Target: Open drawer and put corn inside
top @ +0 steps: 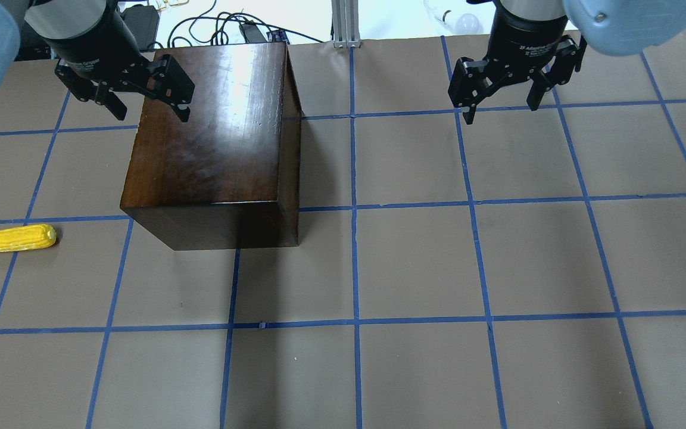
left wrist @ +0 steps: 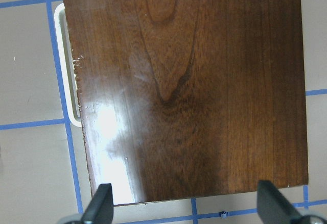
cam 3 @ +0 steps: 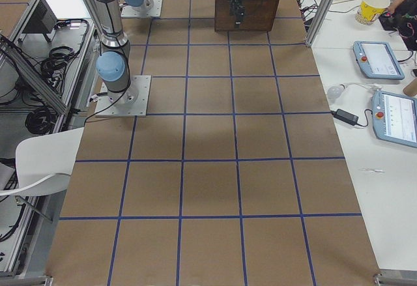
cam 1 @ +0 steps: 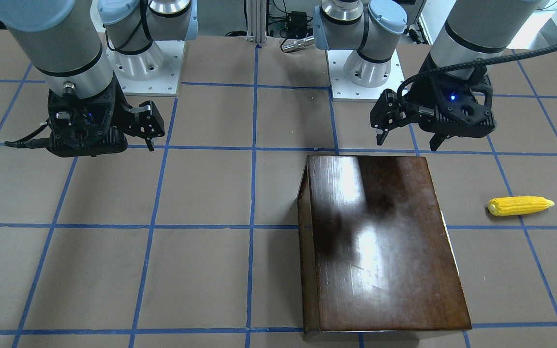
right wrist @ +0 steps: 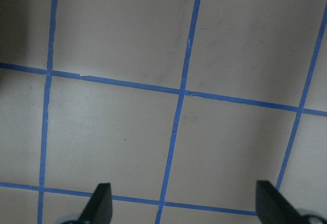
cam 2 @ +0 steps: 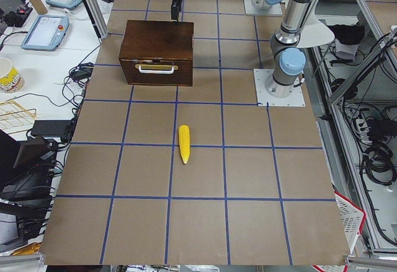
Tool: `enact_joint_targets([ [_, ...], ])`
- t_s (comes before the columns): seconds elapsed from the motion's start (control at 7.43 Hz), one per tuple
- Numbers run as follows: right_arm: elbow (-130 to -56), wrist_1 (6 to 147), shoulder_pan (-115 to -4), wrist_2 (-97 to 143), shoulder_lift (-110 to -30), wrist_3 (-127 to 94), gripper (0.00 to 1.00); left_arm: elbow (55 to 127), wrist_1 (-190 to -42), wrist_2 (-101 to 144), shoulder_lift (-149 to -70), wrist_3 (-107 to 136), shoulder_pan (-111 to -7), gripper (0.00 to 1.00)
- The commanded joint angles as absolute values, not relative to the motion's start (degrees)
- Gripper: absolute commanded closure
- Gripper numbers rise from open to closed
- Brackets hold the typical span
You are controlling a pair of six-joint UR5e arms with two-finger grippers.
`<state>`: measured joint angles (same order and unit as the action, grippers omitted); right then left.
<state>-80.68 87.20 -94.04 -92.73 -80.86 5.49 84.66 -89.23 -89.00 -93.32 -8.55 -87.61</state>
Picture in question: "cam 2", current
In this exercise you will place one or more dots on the dark wooden drawer box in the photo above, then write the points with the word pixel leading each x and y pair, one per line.
pixel 157 40

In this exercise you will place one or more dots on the yellow corn cob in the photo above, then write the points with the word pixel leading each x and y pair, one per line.
pixel 184 142

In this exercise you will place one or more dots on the wooden drawer with white handle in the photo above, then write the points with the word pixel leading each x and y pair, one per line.
pixel 157 72

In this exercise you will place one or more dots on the near teach pendant tablet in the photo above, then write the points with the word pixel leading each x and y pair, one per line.
pixel 46 33

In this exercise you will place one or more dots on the white plastic chair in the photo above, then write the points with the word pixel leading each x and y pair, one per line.
pixel 314 33

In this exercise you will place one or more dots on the yellow popcorn bucket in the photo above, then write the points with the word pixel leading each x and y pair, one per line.
pixel 11 80

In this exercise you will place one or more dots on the black electronics stack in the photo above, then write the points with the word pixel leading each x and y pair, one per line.
pixel 27 170

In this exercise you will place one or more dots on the white red mesh basket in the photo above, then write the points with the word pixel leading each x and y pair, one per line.
pixel 352 217

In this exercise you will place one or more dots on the aluminium frame post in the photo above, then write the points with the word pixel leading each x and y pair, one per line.
pixel 96 18

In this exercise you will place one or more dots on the gold wire rack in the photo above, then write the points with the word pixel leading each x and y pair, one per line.
pixel 15 118

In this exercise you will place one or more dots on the orange handled tool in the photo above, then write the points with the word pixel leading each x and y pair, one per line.
pixel 29 249

